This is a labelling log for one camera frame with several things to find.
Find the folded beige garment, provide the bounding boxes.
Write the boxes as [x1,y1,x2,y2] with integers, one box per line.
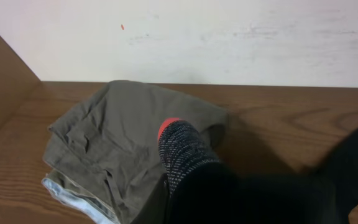
[44,169,116,215]

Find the folded light blue garment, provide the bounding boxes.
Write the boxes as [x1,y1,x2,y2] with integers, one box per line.
[42,178,120,224]

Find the black leggings with red waistband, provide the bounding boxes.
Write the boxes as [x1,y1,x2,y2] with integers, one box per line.
[158,118,358,223]

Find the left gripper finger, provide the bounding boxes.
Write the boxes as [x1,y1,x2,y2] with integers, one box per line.
[131,174,170,224]

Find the folded grey-brown trousers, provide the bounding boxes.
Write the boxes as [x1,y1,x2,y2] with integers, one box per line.
[43,80,228,223]

